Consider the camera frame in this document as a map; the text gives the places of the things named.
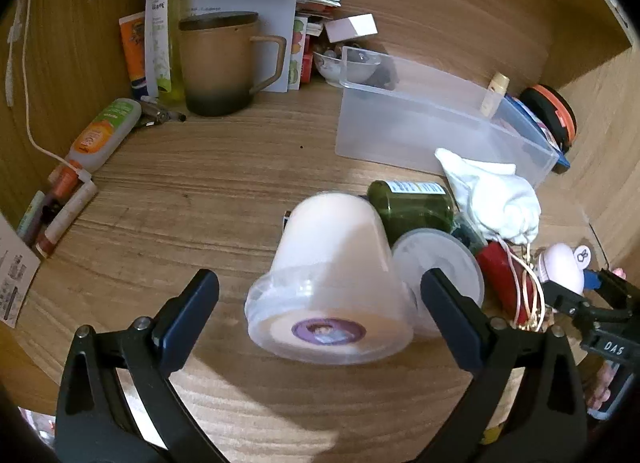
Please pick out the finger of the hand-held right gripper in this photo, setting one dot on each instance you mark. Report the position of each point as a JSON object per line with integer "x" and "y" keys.
{"x": 565, "y": 300}
{"x": 592, "y": 279}

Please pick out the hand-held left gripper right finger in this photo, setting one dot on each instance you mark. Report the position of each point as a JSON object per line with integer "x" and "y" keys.
{"x": 450, "y": 323}

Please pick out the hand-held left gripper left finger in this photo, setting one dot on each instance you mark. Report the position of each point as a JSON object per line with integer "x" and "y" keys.
{"x": 185, "y": 323}

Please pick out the red pouch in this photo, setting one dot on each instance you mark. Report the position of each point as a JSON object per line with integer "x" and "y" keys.
{"x": 500, "y": 268}

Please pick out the dark green spray bottle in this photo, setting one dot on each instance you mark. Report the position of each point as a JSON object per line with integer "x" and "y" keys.
{"x": 410, "y": 208}

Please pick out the white plastic tub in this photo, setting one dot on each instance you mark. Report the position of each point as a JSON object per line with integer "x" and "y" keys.
{"x": 330, "y": 253}

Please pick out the clear plastic bin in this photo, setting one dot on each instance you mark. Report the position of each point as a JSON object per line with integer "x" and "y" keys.
{"x": 425, "y": 113}

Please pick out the person's right hand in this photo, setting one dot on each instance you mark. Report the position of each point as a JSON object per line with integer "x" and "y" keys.
{"x": 605, "y": 383}

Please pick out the white lip balm tube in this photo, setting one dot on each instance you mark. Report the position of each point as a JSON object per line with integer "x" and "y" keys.
{"x": 67, "y": 218}

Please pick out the black orange round case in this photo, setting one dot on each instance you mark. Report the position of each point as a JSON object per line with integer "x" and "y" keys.
{"x": 555, "y": 110}

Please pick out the white printed card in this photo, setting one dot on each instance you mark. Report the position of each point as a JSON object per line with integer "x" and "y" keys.
{"x": 15, "y": 273}

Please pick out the green lip balm tube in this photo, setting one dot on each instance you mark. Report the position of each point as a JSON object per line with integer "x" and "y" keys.
{"x": 31, "y": 215}

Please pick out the metal nail clipper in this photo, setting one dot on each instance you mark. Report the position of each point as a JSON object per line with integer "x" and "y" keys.
{"x": 160, "y": 115}

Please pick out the small cream bottle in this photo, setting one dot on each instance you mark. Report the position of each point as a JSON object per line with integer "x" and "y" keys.
{"x": 494, "y": 93}

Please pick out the brown ceramic mug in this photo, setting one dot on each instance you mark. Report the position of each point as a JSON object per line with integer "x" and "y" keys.
{"x": 215, "y": 63}

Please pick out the orange tube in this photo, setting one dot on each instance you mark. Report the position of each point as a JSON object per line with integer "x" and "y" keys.
{"x": 134, "y": 53}

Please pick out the yellow-green spray bottle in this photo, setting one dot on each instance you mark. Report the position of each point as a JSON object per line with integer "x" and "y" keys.
{"x": 162, "y": 43}

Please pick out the small clear glass bowl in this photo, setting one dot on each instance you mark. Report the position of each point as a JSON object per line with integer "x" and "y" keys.
{"x": 327, "y": 68}

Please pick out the fruit-print carton stack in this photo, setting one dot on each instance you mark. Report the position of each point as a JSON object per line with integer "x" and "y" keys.
{"x": 297, "y": 53}

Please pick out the small white box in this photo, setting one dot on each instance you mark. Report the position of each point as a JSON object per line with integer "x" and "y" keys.
{"x": 350, "y": 28}

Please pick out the white paper folder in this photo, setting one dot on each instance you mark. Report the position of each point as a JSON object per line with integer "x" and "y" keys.
{"x": 270, "y": 8}

